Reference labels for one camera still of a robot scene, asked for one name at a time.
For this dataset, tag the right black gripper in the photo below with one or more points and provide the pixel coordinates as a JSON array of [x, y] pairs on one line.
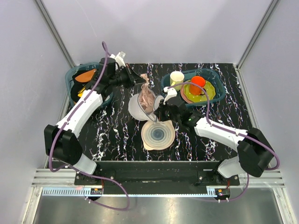
[[160, 111]]

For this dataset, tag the pink lace bra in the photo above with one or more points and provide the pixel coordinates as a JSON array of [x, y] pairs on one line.
[[146, 98]]

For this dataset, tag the yellow green plate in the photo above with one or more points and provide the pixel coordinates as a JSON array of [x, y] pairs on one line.
[[205, 95]]

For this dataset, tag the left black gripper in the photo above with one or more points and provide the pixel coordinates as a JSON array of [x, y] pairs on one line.
[[133, 78]]

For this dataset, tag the pink blue swirl plate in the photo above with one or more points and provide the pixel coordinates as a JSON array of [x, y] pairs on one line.
[[158, 136]]

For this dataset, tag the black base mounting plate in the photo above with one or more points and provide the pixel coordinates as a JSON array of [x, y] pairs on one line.
[[193, 172]]

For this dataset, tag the cream yellow mug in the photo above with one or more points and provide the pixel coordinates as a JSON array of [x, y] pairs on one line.
[[176, 77]]

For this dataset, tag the black cloth in bin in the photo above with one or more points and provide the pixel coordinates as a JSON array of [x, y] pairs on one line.
[[77, 86]]

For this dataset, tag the white slotted cable duct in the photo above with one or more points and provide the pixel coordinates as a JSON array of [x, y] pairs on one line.
[[88, 191]]

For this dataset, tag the yellow cloth in bin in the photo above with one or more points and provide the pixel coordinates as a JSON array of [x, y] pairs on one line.
[[79, 95]]

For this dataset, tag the right aluminium frame post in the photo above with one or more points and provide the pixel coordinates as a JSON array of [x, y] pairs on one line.
[[258, 31]]

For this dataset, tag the left aluminium frame post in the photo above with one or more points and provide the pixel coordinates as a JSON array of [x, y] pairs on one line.
[[52, 28]]

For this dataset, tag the left teal plastic bin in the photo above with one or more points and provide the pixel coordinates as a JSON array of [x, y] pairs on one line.
[[69, 80]]

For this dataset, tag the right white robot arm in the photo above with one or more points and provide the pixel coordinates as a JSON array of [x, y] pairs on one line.
[[254, 152]]

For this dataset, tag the aluminium frame post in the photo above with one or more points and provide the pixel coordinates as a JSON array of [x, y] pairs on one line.
[[52, 28], [258, 31]]

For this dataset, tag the orange cup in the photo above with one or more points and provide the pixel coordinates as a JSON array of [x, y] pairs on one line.
[[196, 83]]

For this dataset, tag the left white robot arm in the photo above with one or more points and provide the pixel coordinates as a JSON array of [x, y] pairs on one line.
[[61, 140]]

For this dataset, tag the peach brown bra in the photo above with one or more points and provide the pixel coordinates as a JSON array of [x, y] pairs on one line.
[[85, 77]]

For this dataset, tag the white mesh laundry bag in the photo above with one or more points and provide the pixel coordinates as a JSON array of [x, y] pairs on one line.
[[138, 112]]

